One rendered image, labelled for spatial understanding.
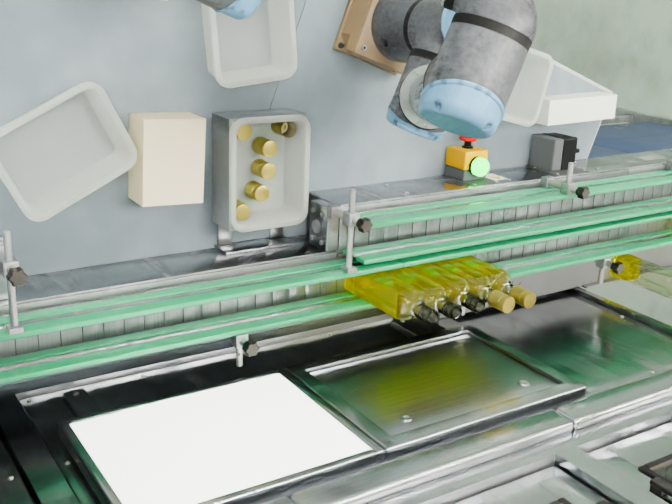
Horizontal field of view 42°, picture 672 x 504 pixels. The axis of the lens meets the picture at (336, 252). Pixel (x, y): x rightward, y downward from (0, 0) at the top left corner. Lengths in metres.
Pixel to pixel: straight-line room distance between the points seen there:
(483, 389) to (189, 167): 0.69
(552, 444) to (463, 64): 0.70
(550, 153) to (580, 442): 0.85
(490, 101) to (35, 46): 0.79
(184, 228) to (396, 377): 0.51
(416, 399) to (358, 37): 0.72
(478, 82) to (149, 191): 0.69
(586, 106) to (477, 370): 0.83
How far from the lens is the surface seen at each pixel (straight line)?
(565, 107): 2.23
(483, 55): 1.21
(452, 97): 1.21
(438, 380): 1.69
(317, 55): 1.83
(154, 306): 1.55
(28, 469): 1.48
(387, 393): 1.62
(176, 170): 1.64
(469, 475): 1.46
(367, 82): 1.90
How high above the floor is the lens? 2.30
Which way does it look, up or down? 52 degrees down
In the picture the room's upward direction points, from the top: 118 degrees clockwise
